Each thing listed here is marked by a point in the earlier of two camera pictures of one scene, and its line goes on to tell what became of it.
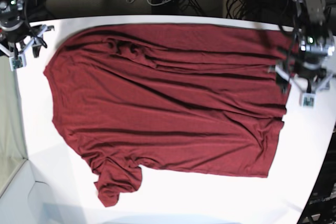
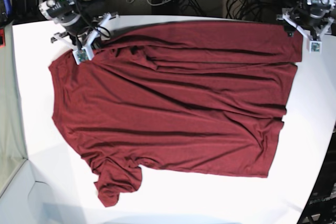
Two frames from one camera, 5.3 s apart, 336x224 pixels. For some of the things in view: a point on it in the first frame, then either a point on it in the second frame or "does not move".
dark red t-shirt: (195, 98) does not move
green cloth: (12, 148) does not move
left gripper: (37, 39) → (87, 42)
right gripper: (322, 84) → (325, 30)
